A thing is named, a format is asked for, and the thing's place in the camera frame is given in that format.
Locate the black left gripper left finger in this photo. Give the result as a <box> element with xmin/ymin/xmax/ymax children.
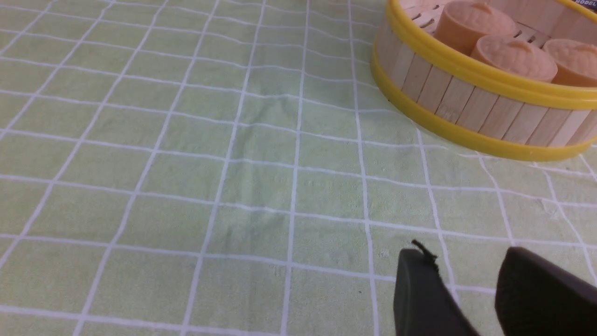
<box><xmin>394</xmin><ymin>240</ymin><xmax>479</xmax><ymax>336</ymax></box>

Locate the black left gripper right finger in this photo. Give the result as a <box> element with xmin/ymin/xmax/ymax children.
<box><xmin>494</xmin><ymin>247</ymin><xmax>597</xmax><ymax>336</ymax></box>

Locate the bamboo steamer basket base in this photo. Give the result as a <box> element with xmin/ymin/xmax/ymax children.
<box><xmin>371</xmin><ymin>0</ymin><xmax>597</xmax><ymax>161</ymax></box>

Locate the front left orange bun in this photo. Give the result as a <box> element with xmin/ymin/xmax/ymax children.
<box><xmin>470</xmin><ymin>35</ymin><xmax>558</xmax><ymax>83</ymax></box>

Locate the back orange toy bun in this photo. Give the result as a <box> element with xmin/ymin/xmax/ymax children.
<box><xmin>433</xmin><ymin>0</ymin><xmax>516</xmax><ymax>55</ymax></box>

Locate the green checkered tablecloth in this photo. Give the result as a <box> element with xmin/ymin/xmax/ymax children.
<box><xmin>0</xmin><ymin>0</ymin><xmax>596</xmax><ymax>336</ymax></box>

